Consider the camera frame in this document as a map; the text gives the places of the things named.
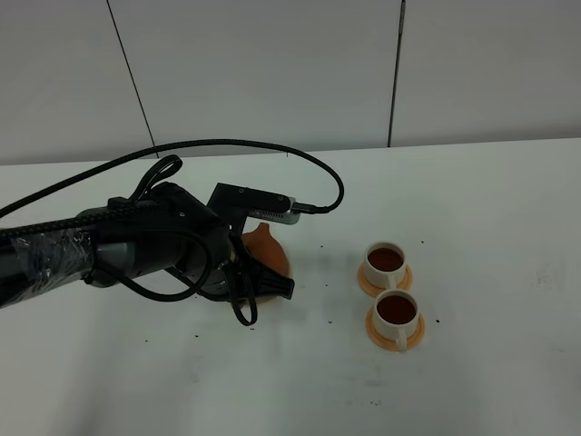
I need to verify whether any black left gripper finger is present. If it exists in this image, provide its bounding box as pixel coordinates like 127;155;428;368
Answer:
247;261;295;300

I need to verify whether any near orange saucer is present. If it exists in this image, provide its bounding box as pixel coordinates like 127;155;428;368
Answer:
365;309;426;352

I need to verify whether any brown clay teapot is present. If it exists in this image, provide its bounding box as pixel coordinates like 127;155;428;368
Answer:
241;223;291;278

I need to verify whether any white teacup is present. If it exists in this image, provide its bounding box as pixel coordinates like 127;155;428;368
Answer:
363;242;407;289
371;289;419;352

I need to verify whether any black braided camera cable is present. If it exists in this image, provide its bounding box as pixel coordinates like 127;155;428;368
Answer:
0;138;345;327

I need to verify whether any near white teacup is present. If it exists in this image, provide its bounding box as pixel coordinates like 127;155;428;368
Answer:
371;289;419;352

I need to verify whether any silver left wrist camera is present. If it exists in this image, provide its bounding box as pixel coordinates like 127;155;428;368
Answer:
207;183;300;234

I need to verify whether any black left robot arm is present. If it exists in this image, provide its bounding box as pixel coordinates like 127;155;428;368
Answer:
1;183;294;306

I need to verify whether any far orange saucer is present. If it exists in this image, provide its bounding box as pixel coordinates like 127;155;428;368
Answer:
357;263;413;297

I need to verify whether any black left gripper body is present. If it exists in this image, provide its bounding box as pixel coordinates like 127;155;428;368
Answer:
190;226;259;304

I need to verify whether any orange saucer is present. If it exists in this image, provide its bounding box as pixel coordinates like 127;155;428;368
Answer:
357;263;413;297
365;309;426;352

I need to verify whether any far white teacup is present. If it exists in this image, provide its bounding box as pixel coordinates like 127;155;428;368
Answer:
363;242;407;289

